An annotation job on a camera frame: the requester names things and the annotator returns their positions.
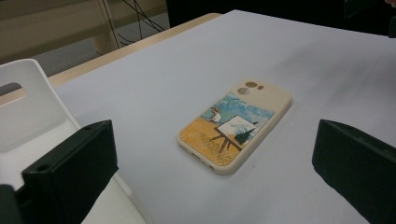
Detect bunch of black cables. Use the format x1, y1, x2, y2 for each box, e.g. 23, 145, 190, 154
102, 0, 166, 48

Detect white table cover sheet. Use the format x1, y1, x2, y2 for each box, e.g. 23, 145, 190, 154
54, 8, 396, 224

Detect black curtain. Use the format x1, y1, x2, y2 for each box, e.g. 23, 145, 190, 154
166, 0, 396, 36

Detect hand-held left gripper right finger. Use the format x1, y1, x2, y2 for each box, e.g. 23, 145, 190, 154
312, 119, 396, 224

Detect white plastic bin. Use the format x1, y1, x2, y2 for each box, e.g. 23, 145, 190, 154
0, 58, 153, 224

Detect beige painted phone case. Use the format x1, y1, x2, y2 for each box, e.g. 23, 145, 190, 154
176, 79, 293, 175

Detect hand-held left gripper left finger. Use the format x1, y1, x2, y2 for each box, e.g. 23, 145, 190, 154
13, 119, 120, 224

